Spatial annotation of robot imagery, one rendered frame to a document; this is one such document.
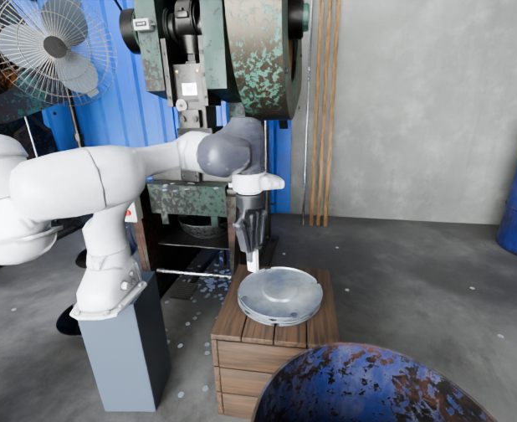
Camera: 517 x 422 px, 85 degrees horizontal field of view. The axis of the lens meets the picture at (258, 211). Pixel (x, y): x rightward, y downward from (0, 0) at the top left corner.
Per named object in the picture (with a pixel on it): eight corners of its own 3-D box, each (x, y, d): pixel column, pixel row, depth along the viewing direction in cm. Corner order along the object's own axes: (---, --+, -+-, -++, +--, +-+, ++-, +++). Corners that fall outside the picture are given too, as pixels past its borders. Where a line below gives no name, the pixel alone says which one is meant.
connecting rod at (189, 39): (199, 79, 127) (191, -13, 115) (174, 81, 129) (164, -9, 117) (215, 83, 146) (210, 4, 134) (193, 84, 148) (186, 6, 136)
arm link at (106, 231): (138, 258, 79) (121, 171, 70) (79, 254, 82) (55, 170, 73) (156, 240, 89) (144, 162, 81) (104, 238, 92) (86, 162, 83)
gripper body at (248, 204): (248, 185, 79) (249, 216, 82) (227, 193, 72) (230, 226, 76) (270, 189, 75) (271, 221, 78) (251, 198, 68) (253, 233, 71)
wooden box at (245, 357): (333, 430, 90) (341, 347, 78) (217, 414, 96) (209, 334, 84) (324, 336, 128) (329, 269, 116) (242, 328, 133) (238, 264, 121)
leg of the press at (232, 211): (253, 318, 140) (246, 129, 109) (231, 316, 142) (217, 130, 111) (278, 238, 224) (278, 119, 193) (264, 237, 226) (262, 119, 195)
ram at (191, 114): (204, 129, 132) (198, 57, 121) (175, 129, 135) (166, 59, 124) (217, 126, 147) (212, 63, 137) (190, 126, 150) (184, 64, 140)
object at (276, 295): (301, 263, 116) (301, 261, 115) (339, 308, 89) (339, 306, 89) (232, 275, 108) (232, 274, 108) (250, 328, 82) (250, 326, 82)
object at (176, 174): (237, 182, 135) (236, 169, 133) (151, 179, 144) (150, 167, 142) (251, 169, 163) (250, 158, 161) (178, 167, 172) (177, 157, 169)
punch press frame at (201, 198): (233, 280, 143) (213, -55, 96) (156, 273, 151) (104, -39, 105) (263, 222, 215) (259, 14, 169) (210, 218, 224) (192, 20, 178)
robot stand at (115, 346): (156, 412, 98) (133, 304, 82) (104, 411, 98) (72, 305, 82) (171, 367, 114) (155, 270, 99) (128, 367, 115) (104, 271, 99)
